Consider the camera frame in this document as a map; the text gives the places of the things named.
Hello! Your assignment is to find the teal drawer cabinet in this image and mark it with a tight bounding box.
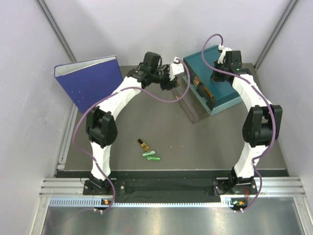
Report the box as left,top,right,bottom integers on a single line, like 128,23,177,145
182,45,243,118

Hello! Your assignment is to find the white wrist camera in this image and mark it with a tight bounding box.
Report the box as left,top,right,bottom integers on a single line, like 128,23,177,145
218,44,232,64
169,57,184,81

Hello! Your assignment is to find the green lip balm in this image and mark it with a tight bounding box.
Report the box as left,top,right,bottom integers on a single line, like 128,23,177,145
146,155,161,161
142,150,156,157

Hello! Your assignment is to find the slotted cable duct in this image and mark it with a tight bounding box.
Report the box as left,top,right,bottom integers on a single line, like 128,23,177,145
49,197,246,209

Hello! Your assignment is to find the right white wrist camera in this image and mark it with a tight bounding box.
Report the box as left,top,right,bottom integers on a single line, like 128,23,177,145
218,44,232,64

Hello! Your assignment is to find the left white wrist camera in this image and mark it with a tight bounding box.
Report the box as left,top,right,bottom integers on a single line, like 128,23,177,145
169,57,184,81

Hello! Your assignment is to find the lower green lip balm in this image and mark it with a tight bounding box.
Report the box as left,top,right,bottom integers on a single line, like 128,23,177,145
146,155,161,161

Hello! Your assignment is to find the purple cable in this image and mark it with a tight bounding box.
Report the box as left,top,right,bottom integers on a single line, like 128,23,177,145
202,34,277,212
72,62,190,212

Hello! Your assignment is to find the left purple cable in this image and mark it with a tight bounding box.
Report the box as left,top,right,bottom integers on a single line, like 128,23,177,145
72,62,190,212

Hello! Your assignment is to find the blue ring binder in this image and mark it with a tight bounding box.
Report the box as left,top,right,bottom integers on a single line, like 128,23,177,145
54,56,123,113

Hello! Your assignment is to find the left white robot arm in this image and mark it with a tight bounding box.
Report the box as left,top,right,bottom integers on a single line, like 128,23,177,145
86,52,184,194

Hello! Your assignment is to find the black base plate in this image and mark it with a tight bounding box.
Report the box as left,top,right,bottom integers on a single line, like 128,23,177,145
83,177,257,197

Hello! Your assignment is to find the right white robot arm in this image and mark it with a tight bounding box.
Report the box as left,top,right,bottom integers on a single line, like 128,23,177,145
211,46,283,194

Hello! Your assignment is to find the upper green lip balm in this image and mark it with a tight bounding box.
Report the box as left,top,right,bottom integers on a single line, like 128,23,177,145
142,150,156,157

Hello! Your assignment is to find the gold black lipstick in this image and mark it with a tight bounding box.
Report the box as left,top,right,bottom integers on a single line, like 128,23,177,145
137,139,149,151
165,81,179,91

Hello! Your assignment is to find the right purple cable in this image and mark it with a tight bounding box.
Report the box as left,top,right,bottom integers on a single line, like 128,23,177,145
202,34,277,212

